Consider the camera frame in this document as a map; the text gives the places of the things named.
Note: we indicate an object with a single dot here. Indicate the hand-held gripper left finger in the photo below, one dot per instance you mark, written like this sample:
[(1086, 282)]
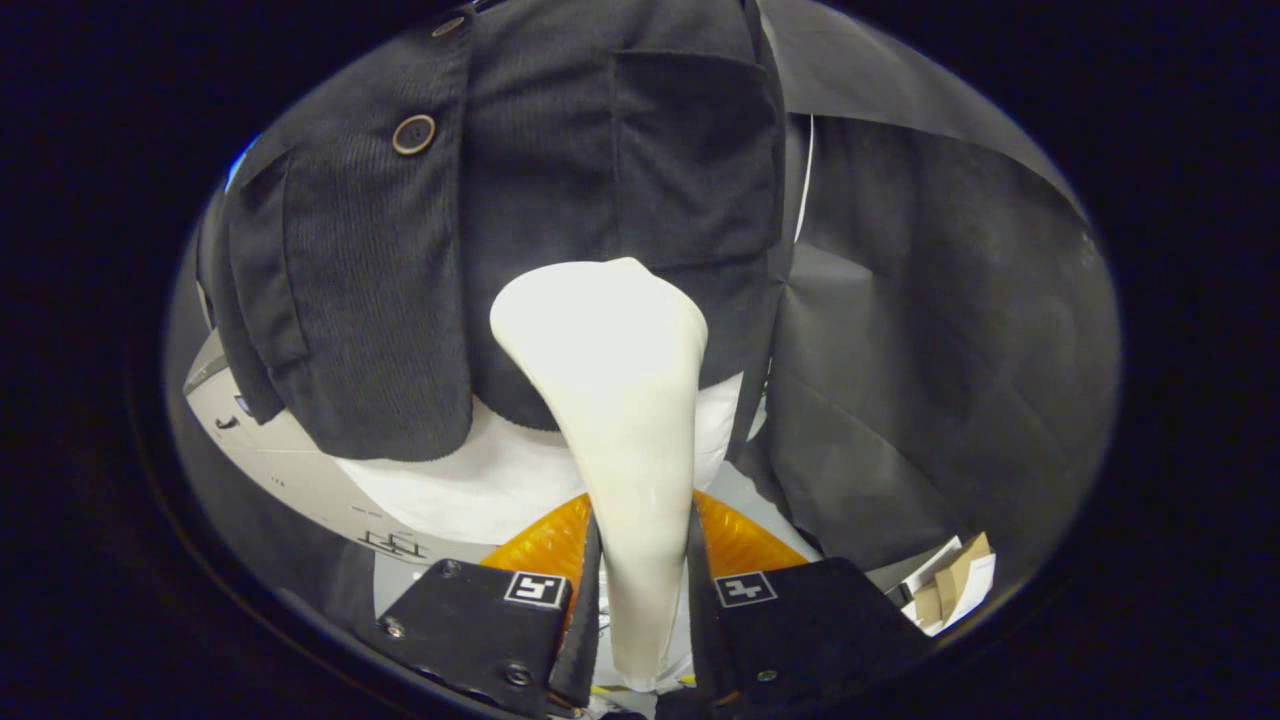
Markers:
[(588, 620)]

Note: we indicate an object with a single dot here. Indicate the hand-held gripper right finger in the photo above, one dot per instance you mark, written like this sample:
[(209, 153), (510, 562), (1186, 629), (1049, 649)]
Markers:
[(703, 620)]

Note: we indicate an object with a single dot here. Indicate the white garment steamer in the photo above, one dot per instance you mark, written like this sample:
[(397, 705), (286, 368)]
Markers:
[(620, 400)]

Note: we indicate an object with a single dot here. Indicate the black button jacket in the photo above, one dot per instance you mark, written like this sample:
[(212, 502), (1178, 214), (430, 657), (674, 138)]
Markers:
[(380, 300)]

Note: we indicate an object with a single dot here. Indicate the white mannequin torso on stand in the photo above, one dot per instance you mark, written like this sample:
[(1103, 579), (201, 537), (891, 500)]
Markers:
[(450, 480)]

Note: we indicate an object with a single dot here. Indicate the cardboard pieces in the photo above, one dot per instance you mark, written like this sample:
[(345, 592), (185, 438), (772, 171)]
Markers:
[(955, 585)]

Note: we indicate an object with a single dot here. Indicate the grey cabinet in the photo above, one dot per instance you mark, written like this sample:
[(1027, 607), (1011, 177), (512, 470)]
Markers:
[(290, 470)]

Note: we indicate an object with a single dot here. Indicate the black backdrop cloth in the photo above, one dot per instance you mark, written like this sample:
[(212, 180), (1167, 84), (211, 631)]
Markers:
[(950, 350)]

